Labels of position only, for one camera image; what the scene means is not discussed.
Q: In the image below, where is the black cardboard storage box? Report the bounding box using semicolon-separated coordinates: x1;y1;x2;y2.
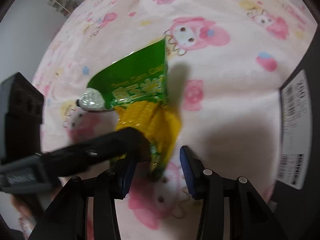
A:
271;30;319;221

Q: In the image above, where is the green yellow corn snack bag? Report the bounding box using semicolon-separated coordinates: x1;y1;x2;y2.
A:
76;38;181;181

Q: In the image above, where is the person's left hand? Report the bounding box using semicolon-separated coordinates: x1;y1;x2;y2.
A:
10;195;33;218

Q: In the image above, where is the pink cartoon print blanket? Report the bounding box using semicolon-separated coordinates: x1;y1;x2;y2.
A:
33;0;317;239

